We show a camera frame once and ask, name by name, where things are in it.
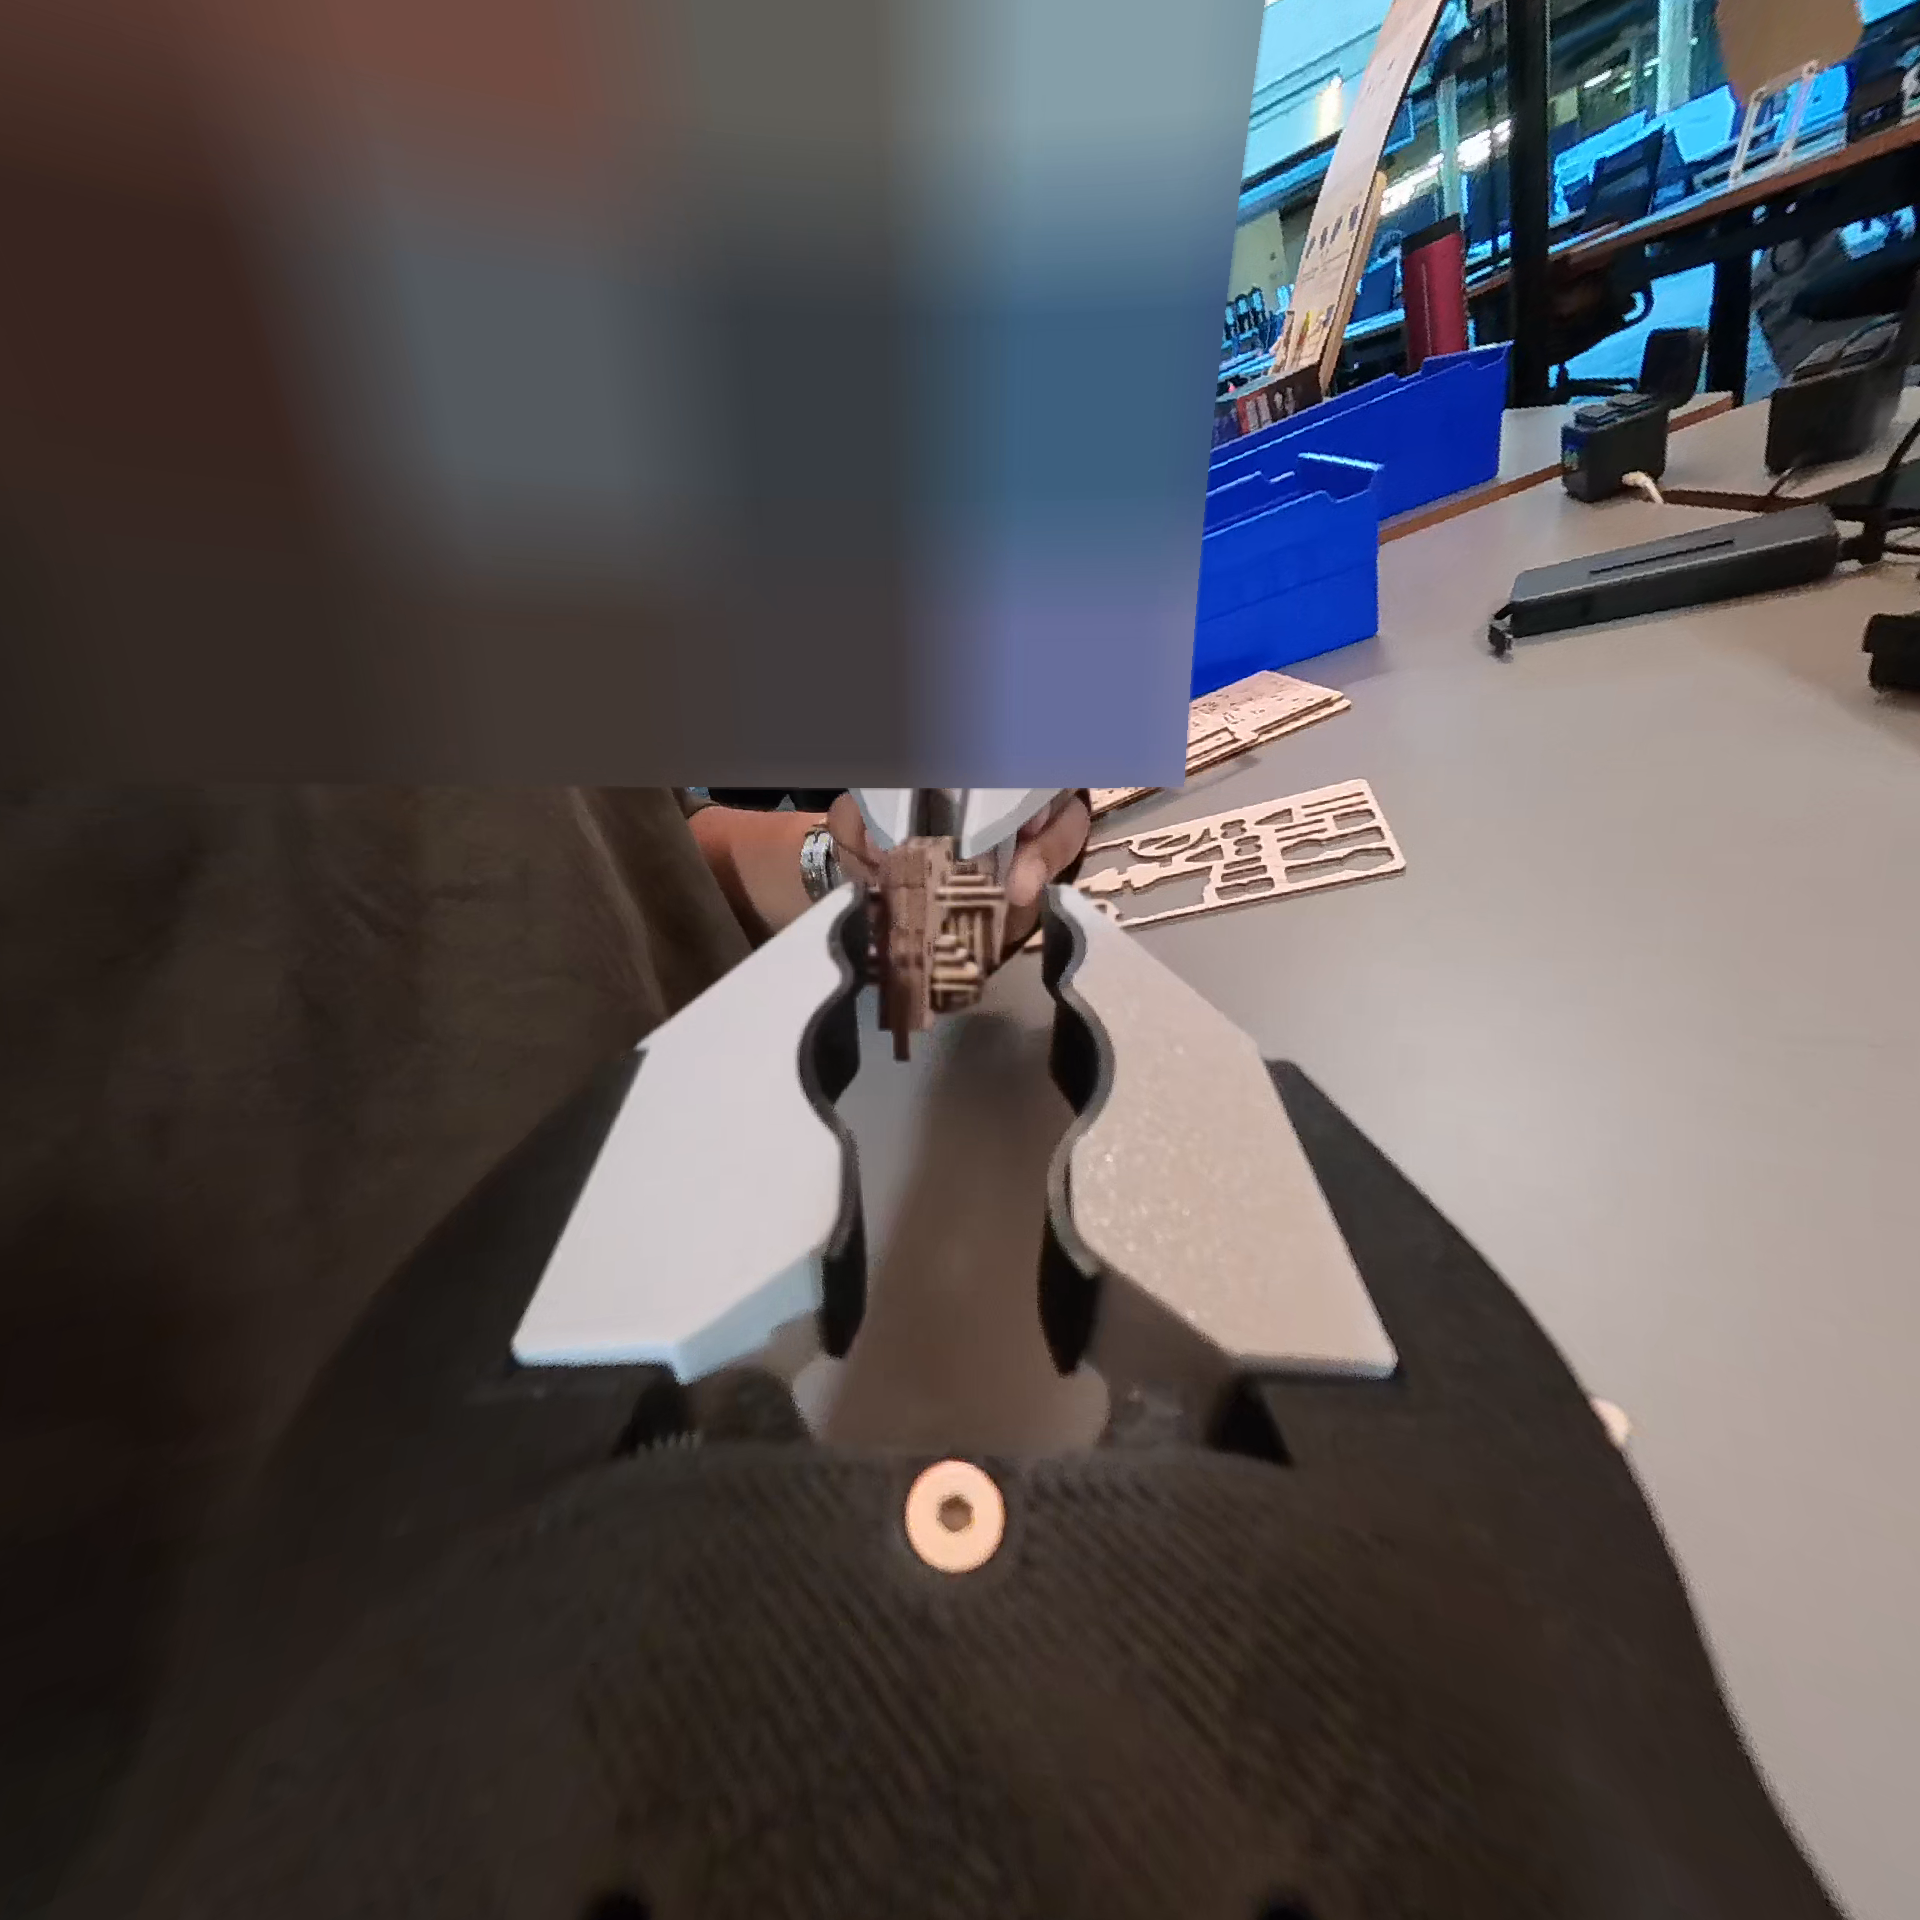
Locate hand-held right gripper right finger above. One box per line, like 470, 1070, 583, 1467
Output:
1040, 881, 1401, 1382

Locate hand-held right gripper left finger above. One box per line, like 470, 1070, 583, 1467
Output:
510, 881, 876, 1384

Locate layered wooden puzzle model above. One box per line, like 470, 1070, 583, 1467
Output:
874, 835, 1010, 1062

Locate person's left forearm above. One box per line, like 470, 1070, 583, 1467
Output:
681, 802, 812, 952

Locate person's left hand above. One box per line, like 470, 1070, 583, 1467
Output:
1001, 790, 1095, 911

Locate stack of wooden puzzle sheets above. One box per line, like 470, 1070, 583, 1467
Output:
1089, 669, 1353, 817

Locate wooden cut-out puzzle sheet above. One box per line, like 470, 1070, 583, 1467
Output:
1072, 777, 1412, 935

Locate black power bank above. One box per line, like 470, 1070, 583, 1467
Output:
1488, 502, 1847, 655

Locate leaning wooden board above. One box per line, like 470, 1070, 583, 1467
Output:
1272, 0, 1449, 394

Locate black pole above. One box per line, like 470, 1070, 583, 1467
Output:
1504, 0, 1555, 409

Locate black charger cubes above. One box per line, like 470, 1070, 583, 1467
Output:
1766, 319, 1912, 478

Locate long brown-top table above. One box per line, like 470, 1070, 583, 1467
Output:
1463, 128, 1920, 406

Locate black flat device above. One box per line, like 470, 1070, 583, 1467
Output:
1823, 419, 1920, 528

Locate black and cardboard sign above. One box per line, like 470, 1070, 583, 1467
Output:
1715, 0, 1865, 190

